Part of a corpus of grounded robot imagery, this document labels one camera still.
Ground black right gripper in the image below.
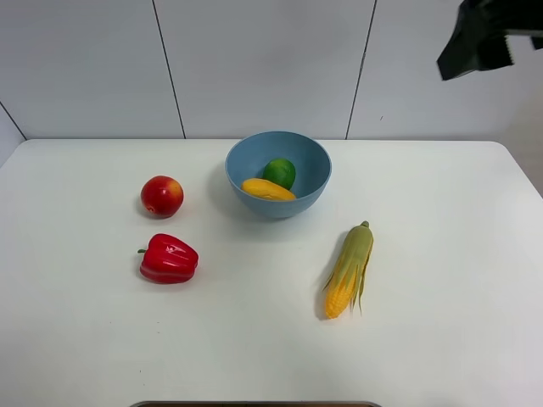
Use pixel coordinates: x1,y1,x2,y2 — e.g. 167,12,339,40
437,0,542,81

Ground green lime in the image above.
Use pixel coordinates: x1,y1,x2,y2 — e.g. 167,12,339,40
262,158,296,190

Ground yellow mango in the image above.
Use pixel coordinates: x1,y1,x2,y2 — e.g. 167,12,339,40
241,178,296,201

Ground red apple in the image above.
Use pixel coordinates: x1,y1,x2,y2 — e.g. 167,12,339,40
140,176,184,218

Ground blue plastic bowl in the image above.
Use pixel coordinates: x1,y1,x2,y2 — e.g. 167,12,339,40
225,131,332,219

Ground corn cob with husk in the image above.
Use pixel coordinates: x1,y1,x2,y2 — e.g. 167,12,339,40
324,220,374,319

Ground red bell pepper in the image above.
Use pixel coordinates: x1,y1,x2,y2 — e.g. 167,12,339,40
137,233,199,284

